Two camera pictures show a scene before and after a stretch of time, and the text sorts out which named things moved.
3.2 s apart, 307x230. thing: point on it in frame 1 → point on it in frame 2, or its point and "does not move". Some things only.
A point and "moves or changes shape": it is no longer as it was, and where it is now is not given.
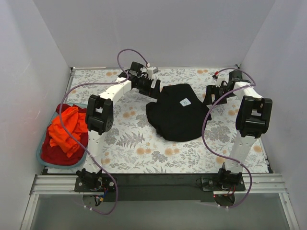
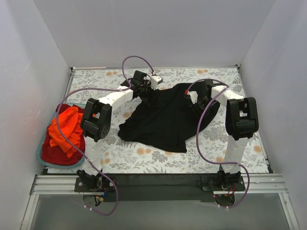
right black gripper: [215, 93] → [198, 105]
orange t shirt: [75, 122] does not move
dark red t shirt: [53, 155] does not move
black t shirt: [180, 114] moves or changes shape
